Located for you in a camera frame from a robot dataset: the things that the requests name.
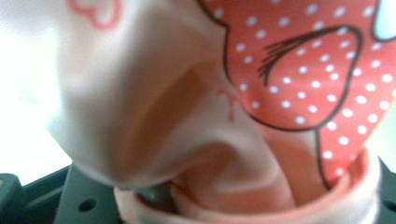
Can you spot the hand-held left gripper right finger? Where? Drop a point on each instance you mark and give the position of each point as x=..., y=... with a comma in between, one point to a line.
x=388, y=199

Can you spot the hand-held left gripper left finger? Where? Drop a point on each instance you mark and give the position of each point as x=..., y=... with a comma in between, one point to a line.
x=81, y=199

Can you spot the pink glove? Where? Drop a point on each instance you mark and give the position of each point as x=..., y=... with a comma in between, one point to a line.
x=280, y=77

